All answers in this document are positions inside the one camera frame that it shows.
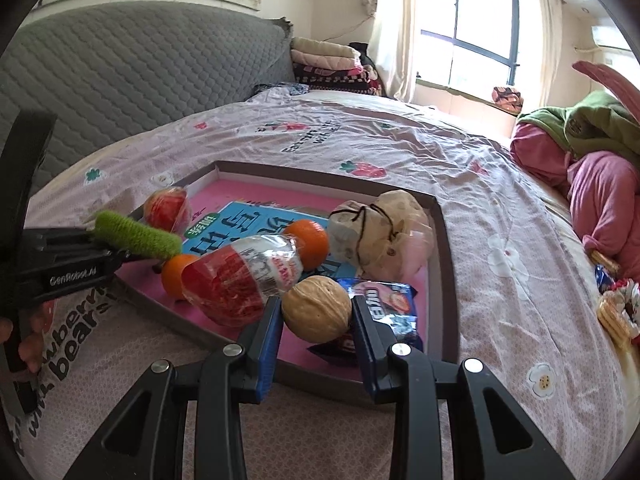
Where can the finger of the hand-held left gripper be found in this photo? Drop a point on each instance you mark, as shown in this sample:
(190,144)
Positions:
(60,239)
(100,259)

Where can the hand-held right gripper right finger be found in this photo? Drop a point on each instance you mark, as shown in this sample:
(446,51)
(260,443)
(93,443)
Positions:
(365,350)

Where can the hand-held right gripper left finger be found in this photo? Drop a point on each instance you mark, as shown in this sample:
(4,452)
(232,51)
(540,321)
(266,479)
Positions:
(265,352)

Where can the green hair scrunchie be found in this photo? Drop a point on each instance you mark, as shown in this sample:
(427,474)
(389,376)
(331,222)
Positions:
(145,240)

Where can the blue cookie packet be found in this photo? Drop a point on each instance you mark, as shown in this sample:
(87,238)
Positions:
(390,305)

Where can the walnut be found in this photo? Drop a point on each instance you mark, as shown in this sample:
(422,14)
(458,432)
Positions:
(317,310)

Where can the orange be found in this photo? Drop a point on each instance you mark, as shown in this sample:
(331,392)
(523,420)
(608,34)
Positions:
(312,242)
(175,275)

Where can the long red snack packet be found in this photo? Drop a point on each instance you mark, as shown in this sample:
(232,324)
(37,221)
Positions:
(225,285)

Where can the round red snack packet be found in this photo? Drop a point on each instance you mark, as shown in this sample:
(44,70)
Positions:
(167,207)

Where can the shallow grey cardboard box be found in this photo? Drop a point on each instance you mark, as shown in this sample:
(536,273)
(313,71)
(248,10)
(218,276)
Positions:
(447,300)

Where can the person's left hand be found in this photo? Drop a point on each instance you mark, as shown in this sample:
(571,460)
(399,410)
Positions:
(32,352)

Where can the pink and blue book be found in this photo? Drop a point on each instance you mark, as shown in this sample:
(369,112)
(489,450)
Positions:
(240,195)

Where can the grey quilted headboard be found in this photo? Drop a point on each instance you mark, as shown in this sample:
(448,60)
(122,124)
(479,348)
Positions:
(140,70)

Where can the dark blue cloth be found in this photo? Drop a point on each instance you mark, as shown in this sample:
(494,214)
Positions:
(280,89)

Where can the blue snack wrapper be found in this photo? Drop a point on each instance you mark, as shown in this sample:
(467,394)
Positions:
(602,277)

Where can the clear bag of biscuits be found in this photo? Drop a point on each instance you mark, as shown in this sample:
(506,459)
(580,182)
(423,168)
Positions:
(617,315)

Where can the yellow biscuit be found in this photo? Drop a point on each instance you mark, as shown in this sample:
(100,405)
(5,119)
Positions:
(604,259)

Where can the dark checkered folded blanket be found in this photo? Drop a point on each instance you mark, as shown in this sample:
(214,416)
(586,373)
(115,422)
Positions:
(335,81)

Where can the pink quilt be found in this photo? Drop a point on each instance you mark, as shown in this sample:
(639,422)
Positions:
(605,195)

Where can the pink folded blanket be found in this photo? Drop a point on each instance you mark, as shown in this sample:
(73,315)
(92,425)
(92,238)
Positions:
(327,64)

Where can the patterned cushion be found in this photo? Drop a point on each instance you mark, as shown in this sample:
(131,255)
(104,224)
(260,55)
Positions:
(507,99)

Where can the dark clothing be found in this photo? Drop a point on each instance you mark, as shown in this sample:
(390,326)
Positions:
(360,52)

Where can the cream folded blanket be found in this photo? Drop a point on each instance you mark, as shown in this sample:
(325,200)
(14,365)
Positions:
(322,49)

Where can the cream curtain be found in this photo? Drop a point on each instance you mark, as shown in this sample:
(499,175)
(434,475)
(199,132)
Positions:
(395,35)
(547,50)

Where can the green garment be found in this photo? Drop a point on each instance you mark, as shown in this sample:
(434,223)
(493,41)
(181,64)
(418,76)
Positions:
(590,125)

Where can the window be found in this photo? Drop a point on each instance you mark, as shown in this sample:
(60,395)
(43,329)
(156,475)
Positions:
(480,25)

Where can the pink quilted mat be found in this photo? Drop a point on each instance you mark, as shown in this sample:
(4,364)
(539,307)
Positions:
(615,85)

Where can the white air conditioner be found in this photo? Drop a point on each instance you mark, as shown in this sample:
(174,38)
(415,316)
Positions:
(610,37)

